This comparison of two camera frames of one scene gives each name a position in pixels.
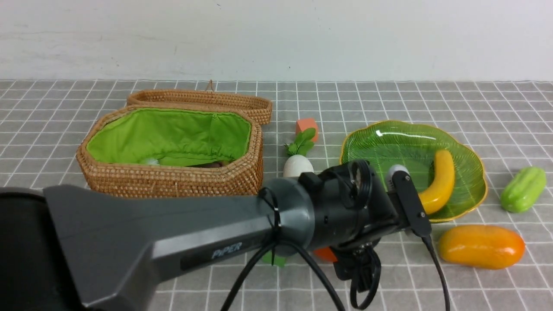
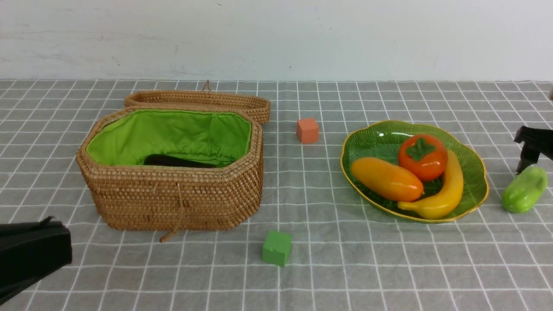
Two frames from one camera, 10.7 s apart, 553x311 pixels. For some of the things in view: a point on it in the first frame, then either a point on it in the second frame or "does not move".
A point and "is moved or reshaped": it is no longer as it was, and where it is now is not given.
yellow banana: [434, 201] is moved or reshaped
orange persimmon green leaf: [326, 254] → [424, 154]
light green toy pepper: [523, 190] does not move
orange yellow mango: [482, 247] is moved or reshaped
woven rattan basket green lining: [173, 149] does not move
